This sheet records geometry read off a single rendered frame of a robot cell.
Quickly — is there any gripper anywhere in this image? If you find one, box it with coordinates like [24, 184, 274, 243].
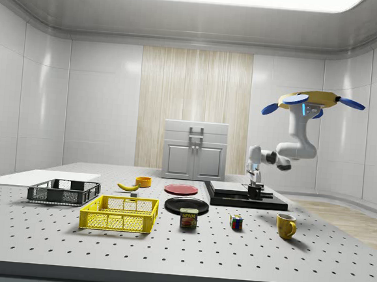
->
[243, 169, 266, 201]

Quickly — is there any yellow mug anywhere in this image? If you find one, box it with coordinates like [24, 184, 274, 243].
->
[275, 213, 298, 241]

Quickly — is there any black stove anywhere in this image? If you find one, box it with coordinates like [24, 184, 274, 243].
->
[202, 180, 290, 212]

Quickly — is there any puzzle cube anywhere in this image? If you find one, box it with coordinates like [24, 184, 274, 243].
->
[229, 214, 245, 231]

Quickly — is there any white cabinet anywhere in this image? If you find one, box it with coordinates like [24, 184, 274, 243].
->
[160, 119, 230, 184]

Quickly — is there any red plate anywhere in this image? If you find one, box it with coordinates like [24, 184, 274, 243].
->
[163, 182, 199, 197]

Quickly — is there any flat-sided can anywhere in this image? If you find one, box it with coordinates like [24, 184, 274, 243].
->
[178, 207, 199, 230]

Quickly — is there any black plate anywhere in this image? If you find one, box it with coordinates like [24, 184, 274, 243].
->
[163, 195, 211, 217]

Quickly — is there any drone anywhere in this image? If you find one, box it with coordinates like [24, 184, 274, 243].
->
[260, 86, 367, 124]

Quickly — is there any yellow bowl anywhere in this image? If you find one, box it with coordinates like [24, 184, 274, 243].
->
[135, 175, 152, 189]

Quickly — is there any banana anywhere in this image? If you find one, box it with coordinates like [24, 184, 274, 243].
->
[116, 181, 141, 193]

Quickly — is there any yellow basket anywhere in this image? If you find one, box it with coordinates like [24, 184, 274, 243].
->
[78, 193, 160, 235]

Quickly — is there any dark grey basket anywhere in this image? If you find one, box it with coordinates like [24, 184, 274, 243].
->
[26, 176, 102, 208]

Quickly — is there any white board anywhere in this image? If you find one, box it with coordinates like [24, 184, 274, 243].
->
[0, 166, 102, 193]

